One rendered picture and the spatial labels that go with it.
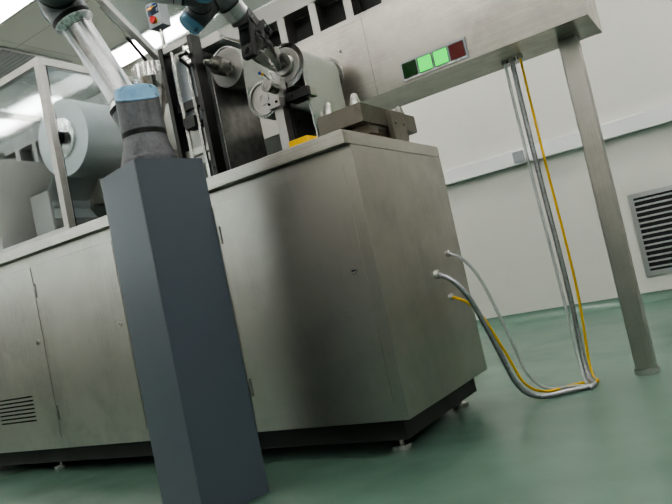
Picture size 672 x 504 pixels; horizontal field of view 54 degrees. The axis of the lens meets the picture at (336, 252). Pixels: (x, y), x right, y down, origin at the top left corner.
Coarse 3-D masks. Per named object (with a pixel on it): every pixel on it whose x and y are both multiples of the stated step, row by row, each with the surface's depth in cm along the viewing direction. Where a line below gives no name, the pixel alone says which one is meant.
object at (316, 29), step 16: (288, 0) 258; (304, 0) 254; (320, 0) 252; (336, 0) 255; (352, 0) 244; (368, 0) 247; (384, 0) 236; (256, 16) 266; (272, 16) 262; (288, 16) 260; (304, 16) 263; (320, 16) 253; (336, 16) 255; (352, 16) 243; (224, 32) 275; (272, 32) 271; (288, 32) 260; (304, 32) 263; (320, 32) 251
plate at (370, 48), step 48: (432, 0) 226; (480, 0) 217; (528, 0) 209; (576, 0) 202; (336, 48) 247; (384, 48) 237; (432, 48) 227; (480, 48) 218; (528, 48) 221; (384, 96) 242
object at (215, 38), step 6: (210, 36) 233; (216, 36) 231; (222, 36) 234; (204, 42) 234; (210, 42) 233; (216, 42) 232; (222, 42) 236; (228, 42) 238; (234, 42) 239; (204, 48) 235; (210, 48) 240; (216, 48) 241; (240, 48) 245
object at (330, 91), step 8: (304, 72) 217; (304, 80) 217; (312, 80) 220; (320, 80) 225; (328, 80) 230; (320, 88) 224; (328, 88) 228; (336, 88) 233; (320, 96) 223; (328, 96) 227; (336, 96) 232; (312, 104) 217; (320, 104) 221; (336, 104) 231; (344, 104) 236; (312, 112) 216
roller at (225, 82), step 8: (224, 48) 234; (232, 48) 233; (224, 56) 235; (232, 56) 233; (240, 64) 231; (232, 72) 233; (240, 72) 231; (216, 80) 237; (224, 80) 235; (232, 80) 233; (240, 80) 233; (232, 88) 237; (240, 88) 238
